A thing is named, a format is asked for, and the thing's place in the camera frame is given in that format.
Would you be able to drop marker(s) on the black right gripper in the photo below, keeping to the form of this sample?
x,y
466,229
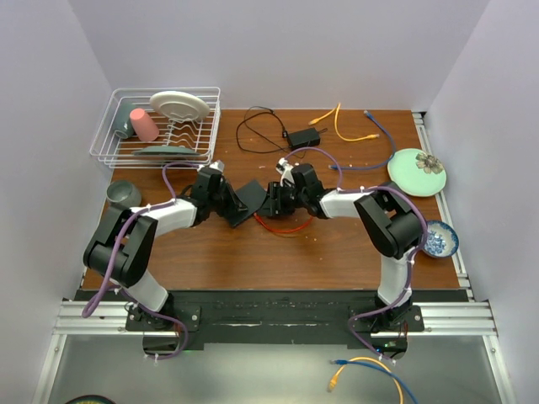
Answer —
x,y
270,207

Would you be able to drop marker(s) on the mint green flower plate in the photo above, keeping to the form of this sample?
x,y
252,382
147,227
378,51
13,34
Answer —
x,y
417,173

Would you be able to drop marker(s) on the black power adapter brick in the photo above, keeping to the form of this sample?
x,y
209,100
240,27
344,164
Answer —
x,y
303,138

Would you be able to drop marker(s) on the black network switch box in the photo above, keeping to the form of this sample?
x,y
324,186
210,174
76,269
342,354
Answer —
x,y
253,195

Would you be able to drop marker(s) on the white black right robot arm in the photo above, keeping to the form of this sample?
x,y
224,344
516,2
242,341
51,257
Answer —
x,y
395,226

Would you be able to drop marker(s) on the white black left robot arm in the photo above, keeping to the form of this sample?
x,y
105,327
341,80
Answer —
x,y
121,247

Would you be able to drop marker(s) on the blue white patterned bowl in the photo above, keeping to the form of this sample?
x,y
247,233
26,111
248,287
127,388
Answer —
x,y
442,240

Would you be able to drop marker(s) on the pink plastic cup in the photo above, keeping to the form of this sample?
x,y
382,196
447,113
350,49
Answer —
x,y
145,128

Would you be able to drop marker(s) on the dark green cup in rack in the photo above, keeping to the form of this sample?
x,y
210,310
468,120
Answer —
x,y
122,126

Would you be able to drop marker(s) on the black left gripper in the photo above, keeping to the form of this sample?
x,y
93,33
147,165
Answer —
x,y
234,204

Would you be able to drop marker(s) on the grey ceramic mug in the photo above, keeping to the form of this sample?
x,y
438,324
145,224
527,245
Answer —
x,y
123,192

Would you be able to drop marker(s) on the white plate in rack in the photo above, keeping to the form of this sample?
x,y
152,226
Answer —
x,y
178,105

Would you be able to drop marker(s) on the dark round object bottom edge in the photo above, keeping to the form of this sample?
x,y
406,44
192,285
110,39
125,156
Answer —
x,y
90,399

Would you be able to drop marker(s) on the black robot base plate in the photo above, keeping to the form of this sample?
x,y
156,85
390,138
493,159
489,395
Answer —
x,y
287,317

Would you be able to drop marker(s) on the grey green plate in rack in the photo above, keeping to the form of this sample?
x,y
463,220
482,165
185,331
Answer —
x,y
165,151

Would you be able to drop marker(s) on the white wire dish rack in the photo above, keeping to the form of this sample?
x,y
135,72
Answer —
x,y
199,135

